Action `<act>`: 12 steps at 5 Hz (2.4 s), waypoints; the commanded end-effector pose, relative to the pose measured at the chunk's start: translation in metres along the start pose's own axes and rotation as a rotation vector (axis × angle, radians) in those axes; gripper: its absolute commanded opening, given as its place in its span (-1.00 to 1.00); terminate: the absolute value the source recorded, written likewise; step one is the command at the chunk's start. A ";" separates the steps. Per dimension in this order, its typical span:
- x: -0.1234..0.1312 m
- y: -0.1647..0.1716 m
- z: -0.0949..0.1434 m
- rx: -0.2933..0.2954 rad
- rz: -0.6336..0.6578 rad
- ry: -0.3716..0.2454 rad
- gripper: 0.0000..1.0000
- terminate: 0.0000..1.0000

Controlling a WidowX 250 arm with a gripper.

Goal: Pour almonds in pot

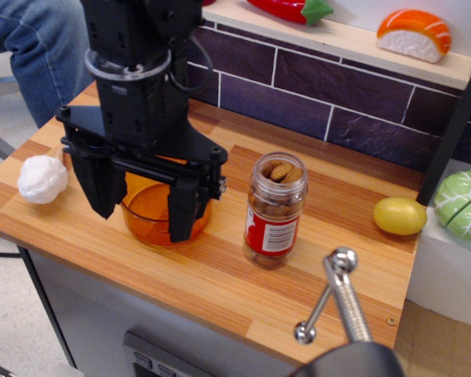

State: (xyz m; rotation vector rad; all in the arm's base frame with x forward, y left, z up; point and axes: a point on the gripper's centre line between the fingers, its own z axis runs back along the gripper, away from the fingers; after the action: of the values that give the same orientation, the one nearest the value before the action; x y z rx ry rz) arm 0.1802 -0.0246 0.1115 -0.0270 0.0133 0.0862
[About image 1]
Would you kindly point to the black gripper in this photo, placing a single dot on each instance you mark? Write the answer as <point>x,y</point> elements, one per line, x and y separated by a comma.
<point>144,124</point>

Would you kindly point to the clear almond jar red label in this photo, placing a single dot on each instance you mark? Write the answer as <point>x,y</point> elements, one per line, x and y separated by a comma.
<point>277,193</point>

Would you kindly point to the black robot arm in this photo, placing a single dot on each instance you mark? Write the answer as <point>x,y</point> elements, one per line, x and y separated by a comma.
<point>138,57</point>

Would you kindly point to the orange translucent plastic pot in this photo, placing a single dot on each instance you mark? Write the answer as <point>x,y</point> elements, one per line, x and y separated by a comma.
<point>145,207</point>

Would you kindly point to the white toy ice cream cone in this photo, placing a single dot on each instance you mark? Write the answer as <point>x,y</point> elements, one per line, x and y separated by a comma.
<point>43,178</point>

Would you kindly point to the grey cabinet with control panel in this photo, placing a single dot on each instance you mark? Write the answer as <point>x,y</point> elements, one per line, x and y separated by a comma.
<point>105,331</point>

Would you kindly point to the person leg in jeans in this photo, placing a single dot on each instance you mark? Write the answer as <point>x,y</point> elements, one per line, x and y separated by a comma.
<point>48,43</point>

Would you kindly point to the red toy chili pepper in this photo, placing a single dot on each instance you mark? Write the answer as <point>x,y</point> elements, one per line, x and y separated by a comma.
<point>306,12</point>

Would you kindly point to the wooden shelf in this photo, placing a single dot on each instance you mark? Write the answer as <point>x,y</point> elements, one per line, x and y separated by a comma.
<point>350,33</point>

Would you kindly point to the yellow toy lemon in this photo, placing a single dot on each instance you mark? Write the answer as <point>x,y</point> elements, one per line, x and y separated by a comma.
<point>400,216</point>

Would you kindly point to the toy salmon sushi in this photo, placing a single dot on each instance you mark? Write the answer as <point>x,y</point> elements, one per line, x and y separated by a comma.
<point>415,33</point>

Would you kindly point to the white box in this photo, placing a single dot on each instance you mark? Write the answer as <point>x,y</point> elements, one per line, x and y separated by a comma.
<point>441,276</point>

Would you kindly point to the green toy cabbage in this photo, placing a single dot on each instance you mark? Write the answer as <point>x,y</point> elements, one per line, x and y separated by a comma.
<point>452,204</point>

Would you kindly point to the metal clamp screw handle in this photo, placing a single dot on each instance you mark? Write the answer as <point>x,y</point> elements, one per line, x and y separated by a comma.
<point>338,266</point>

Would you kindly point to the black shelf post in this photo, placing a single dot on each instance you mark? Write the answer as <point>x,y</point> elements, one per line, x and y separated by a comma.
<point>449,141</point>

